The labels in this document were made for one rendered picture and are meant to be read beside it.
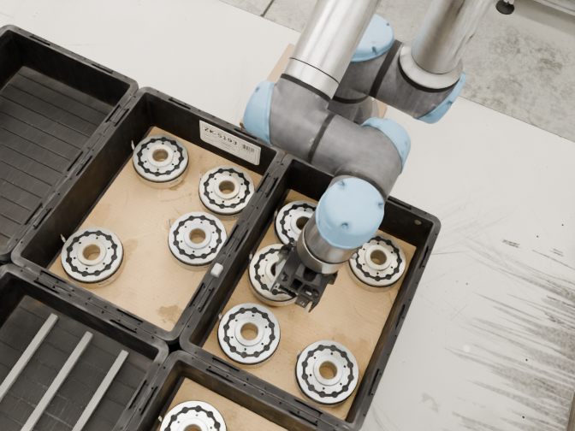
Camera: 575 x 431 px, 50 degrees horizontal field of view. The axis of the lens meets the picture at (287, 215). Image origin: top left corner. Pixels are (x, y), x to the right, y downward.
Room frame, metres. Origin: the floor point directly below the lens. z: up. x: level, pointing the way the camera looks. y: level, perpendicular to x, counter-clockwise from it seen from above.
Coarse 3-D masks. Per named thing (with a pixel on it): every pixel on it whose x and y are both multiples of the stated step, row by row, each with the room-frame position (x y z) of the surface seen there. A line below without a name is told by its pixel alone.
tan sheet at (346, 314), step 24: (264, 240) 0.47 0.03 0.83; (408, 264) 0.48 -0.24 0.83; (240, 288) 0.37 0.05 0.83; (336, 288) 0.41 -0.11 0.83; (360, 288) 0.42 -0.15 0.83; (288, 312) 0.35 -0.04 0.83; (312, 312) 0.36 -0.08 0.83; (336, 312) 0.36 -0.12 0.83; (360, 312) 0.37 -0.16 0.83; (384, 312) 0.38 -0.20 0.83; (216, 336) 0.28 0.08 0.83; (288, 336) 0.31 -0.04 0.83; (312, 336) 0.31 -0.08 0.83; (336, 336) 0.32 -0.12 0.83; (360, 336) 0.33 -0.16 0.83; (288, 360) 0.27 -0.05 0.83; (360, 360) 0.29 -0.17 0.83; (288, 384) 0.23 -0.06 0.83; (336, 408) 0.20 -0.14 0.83
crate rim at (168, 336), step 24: (168, 96) 0.67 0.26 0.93; (120, 120) 0.61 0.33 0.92; (216, 120) 0.64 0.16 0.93; (96, 144) 0.54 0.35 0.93; (264, 144) 0.61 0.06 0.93; (48, 216) 0.39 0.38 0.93; (240, 216) 0.46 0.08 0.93; (24, 240) 0.34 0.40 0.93; (24, 264) 0.30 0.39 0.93; (72, 288) 0.28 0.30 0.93; (120, 312) 0.26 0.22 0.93; (192, 312) 0.28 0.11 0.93; (168, 336) 0.24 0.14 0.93
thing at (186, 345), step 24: (312, 168) 0.58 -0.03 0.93; (264, 192) 0.51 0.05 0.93; (432, 216) 0.53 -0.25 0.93; (240, 240) 0.42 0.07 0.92; (432, 240) 0.49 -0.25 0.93; (216, 288) 0.33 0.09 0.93; (408, 288) 0.39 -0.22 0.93; (216, 360) 0.22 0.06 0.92; (384, 360) 0.27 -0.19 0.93; (264, 384) 0.20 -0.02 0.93; (312, 408) 0.18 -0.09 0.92; (360, 408) 0.19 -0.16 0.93
